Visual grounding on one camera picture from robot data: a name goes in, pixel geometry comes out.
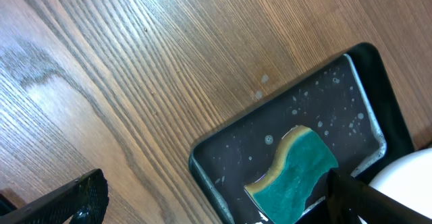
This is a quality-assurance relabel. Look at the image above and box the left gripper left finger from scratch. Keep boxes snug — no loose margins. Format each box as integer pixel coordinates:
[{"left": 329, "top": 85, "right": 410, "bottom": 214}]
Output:
[{"left": 1, "top": 169, "right": 109, "bottom": 224}]

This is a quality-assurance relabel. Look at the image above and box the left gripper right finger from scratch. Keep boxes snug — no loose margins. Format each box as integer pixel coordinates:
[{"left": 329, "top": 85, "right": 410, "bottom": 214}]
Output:
[{"left": 325, "top": 168, "right": 431, "bottom": 224}]

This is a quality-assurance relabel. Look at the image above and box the green yellow sponge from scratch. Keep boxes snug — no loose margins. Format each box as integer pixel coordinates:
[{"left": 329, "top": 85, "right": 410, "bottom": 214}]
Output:
[{"left": 244, "top": 125, "right": 338, "bottom": 223}]

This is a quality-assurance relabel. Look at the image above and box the white plate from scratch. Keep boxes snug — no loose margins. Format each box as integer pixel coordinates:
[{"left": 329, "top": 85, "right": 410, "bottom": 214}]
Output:
[{"left": 369, "top": 148, "right": 432, "bottom": 218}]

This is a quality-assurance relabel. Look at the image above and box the black water basin tray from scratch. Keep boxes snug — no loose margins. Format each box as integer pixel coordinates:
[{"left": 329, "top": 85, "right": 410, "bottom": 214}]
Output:
[{"left": 189, "top": 43, "right": 414, "bottom": 223}]

